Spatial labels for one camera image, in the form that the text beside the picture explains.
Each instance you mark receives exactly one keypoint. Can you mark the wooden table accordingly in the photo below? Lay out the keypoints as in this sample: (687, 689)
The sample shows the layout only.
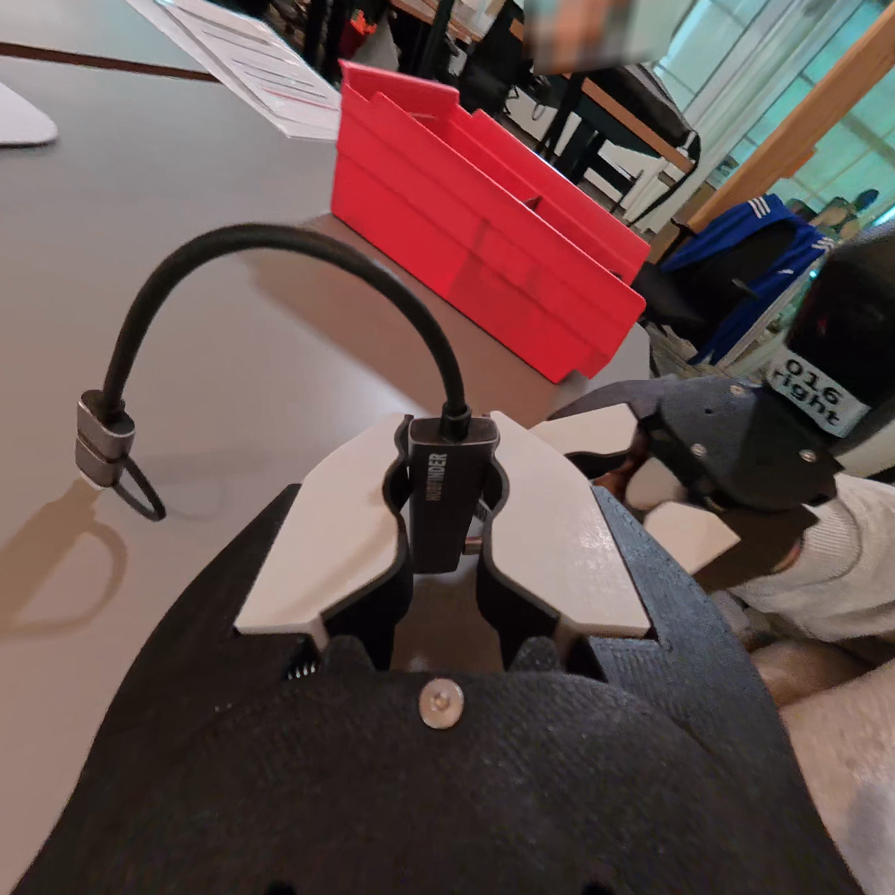
(629, 115)

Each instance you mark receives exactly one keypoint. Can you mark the red plastic bin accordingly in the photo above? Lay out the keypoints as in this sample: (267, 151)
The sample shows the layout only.
(489, 231)

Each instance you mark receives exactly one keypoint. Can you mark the person's right hand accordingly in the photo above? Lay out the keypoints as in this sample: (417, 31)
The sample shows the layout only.
(755, 552)

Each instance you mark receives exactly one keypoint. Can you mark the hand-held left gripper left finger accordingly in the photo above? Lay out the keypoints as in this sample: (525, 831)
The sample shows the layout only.
(335, 531)

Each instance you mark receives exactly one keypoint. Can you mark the wooden beam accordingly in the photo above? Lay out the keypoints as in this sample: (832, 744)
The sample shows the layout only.
(804, 119)

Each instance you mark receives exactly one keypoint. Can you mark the blue striped jacket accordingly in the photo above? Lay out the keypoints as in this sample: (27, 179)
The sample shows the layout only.
(741, 259)

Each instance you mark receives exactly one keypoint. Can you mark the person's right forearm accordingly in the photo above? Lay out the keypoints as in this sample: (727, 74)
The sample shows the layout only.
(839, 559)

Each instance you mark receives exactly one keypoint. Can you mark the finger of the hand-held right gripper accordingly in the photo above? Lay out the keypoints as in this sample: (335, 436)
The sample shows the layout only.
(689, 535)
(594, 430)

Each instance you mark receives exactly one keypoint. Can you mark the dark grey USB hub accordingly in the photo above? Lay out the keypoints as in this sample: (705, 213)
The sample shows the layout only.
(440, 503)

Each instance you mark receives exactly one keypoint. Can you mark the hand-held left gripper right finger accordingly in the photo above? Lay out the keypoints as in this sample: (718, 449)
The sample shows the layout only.
(552, 531)

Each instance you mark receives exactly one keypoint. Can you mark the printed paper sheet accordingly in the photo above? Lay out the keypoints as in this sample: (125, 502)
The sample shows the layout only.
(266, 70)

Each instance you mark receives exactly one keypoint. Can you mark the white flat object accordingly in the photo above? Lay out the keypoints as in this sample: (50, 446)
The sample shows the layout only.
(21, 119)

